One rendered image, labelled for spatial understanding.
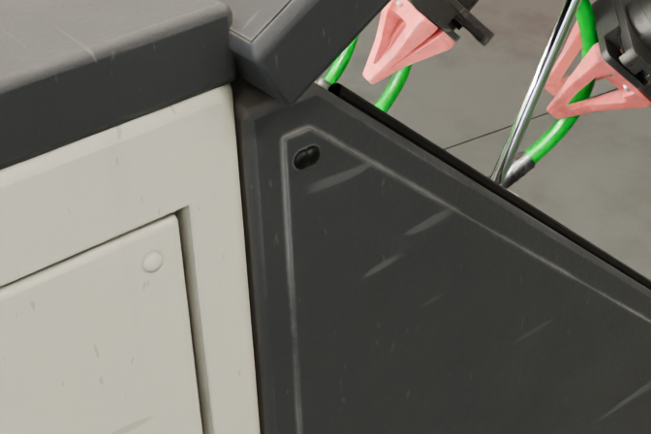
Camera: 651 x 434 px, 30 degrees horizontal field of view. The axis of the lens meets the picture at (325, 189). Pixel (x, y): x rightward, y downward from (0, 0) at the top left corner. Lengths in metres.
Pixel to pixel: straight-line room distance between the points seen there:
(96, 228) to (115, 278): 0.03
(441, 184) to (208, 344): 0.14
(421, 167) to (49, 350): 0.20
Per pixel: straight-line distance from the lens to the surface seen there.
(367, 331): 0.61
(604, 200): 3.11
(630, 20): 0.97
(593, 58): 0.96
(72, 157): 0.46
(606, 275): 0.75
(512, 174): 1.02
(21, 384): 0.50
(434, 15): 1.01
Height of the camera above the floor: 1.69
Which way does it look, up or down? 33 degrees down
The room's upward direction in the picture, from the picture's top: 2 degrees counter-clockwise
